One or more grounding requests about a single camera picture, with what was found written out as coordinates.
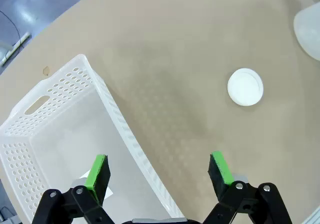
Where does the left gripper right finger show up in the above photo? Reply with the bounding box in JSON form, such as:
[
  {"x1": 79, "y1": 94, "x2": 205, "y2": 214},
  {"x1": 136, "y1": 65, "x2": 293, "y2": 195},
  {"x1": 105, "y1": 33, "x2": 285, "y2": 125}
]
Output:
[{"x1": 202, "y1": 150, "x2": 293, "y2": 224}]

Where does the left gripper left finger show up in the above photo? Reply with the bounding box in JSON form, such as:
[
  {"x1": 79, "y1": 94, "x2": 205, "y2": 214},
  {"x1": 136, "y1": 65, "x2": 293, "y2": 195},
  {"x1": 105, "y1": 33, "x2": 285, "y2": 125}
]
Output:
[{"x1": 31, "y1": 154, "x2": 115, "y2": 224}]

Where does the white round flask cap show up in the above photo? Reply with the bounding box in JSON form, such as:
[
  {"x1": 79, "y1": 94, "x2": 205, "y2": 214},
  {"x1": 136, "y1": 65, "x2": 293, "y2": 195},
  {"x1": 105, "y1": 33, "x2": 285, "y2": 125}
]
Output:
[{"x1": 226, "y1": 67, "x2": 265, "y2": 107}]

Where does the translucent plastic conical flask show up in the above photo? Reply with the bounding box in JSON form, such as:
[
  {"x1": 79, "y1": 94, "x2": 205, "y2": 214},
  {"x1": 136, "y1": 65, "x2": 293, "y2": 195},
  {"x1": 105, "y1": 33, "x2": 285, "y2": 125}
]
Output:
[{"x1": 292, "y1": 2, "x2": 320, "y2": 62}]

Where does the white paper label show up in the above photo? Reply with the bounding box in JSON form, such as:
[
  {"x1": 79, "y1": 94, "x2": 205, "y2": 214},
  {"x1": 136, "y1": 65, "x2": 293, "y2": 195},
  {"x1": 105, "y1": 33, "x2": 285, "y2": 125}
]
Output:
[{"x1": 79, "y1": 169, "x2": 114, "y2": 202}]

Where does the white perforated plastic basket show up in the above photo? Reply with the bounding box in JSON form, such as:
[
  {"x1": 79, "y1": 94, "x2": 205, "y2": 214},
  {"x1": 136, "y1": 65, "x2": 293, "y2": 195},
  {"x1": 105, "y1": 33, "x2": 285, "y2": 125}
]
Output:
[{"x1": 0, "y1": 53, "x2": 186, "y2": 224}]

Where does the thin black floor cable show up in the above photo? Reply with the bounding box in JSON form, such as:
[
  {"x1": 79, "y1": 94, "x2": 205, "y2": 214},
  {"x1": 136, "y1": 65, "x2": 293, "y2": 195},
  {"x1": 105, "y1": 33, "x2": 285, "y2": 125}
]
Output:
[{"x1": 0, "y1": 10, "x2": 22, "y2": 45}]

